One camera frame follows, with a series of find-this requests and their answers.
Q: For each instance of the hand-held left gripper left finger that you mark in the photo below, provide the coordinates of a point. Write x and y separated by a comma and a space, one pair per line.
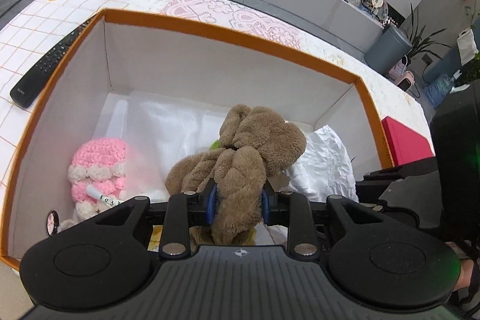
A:
212, 203

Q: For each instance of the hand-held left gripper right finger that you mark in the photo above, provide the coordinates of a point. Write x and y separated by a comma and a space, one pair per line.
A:
265, 206

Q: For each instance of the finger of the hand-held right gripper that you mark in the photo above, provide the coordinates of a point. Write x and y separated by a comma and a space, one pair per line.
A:
408, 192

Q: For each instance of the brown plush toy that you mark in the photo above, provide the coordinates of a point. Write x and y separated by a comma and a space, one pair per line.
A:
247, 140

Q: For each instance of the clear plastic bag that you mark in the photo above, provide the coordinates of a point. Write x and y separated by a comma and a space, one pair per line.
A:
168, 125

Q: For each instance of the pink white crochet hat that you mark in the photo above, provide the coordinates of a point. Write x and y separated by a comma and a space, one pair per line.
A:
97, 158

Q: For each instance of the orange cardboard box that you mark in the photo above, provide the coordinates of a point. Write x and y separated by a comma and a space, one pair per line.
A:
225, 80

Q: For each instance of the red transparent lidded box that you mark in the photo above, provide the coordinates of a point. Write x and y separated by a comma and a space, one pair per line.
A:
405, 143

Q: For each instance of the blue water bottle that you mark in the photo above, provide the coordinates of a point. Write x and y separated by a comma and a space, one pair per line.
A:
440, 89

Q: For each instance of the white hanging bag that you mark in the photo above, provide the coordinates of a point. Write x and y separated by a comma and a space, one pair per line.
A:
468, 46

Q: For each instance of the tall leafy floor plant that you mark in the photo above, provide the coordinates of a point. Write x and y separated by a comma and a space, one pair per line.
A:
423, 39

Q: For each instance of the grey trash bin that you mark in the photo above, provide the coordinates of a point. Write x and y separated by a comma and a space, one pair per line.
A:
386, 48

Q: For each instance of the round pink badge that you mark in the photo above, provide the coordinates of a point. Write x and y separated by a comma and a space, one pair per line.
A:
51, 222

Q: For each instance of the black remote control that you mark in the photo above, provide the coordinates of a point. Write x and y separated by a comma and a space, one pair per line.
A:
45, 61

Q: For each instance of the white patterned tablecloth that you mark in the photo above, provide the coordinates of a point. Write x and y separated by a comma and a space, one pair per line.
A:
37, 12

